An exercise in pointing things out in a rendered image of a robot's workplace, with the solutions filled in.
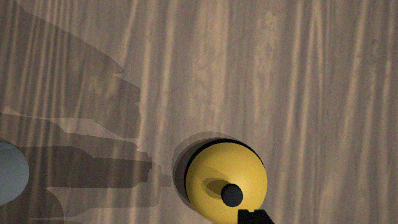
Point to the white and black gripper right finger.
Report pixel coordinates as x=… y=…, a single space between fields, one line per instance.
x=262 y=217

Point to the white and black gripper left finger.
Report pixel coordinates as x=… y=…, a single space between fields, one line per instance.
x=246 y=217

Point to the gold dome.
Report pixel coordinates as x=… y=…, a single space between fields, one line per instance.
x=223 y=176

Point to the grey bottle with blue cap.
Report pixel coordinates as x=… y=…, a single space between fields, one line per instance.
x=14 y=172

